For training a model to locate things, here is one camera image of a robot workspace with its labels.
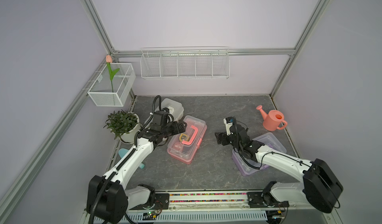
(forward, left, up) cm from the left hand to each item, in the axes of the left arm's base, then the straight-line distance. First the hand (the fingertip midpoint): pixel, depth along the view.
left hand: (181, 127), depth 82 cm
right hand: (-1, -22, -5) cm, 23 cm away
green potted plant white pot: (+4, +32, 0) cm, 32 cm away
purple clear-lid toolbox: (-25, -29, +4) cm, 38 cm away
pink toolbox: (-7, 0, -8) cm, 11 cm away
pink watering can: (+5, -58, -6) cm, 58 cm away
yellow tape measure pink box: (-1, 0, -10) cm, 10 cm away
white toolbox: (+18, +4, -5) cm, 19 cm away
